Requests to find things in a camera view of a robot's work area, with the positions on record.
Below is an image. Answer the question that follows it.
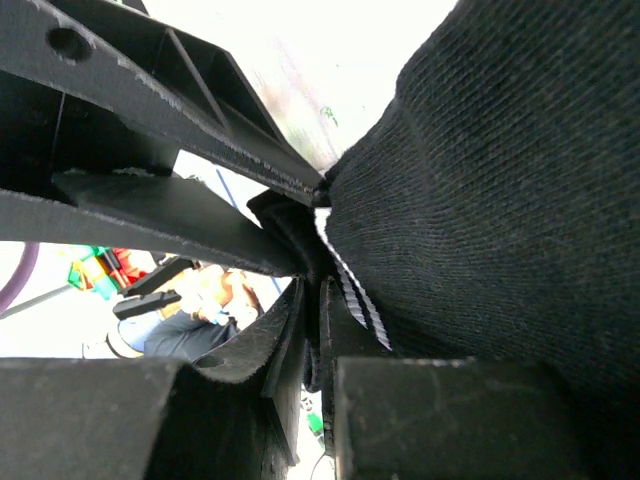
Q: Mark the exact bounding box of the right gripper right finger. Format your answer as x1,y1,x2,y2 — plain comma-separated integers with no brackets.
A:
319,279,596,479

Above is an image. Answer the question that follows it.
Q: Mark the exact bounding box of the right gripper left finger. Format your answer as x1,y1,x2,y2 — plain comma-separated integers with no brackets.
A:
1,279,305,479

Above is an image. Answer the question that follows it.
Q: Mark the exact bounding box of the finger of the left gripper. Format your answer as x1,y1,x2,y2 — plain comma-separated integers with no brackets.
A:
1,174,298,277
1,1,322,205

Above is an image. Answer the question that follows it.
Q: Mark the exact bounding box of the black sock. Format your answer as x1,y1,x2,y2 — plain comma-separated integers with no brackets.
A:
249,1,639,479

